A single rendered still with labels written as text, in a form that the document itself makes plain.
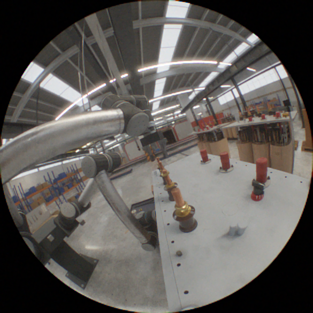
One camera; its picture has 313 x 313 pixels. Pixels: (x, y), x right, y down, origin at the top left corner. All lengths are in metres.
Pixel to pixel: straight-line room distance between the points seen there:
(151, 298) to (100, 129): 1.96
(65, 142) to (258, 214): 0.68
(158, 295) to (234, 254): 1.57
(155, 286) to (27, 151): 1.91
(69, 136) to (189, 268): 0.52
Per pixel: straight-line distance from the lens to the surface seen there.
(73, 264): 2.49
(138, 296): 2.00
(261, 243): 0.44
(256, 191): 0.53
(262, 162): 0.58
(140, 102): 0.58
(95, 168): 0.64
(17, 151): 0.34
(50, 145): 0.30
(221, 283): 0.39
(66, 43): 9.12
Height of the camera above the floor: 1.75
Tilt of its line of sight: 8 degrees down
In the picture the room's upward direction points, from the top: 22 degrees counter-clockwise
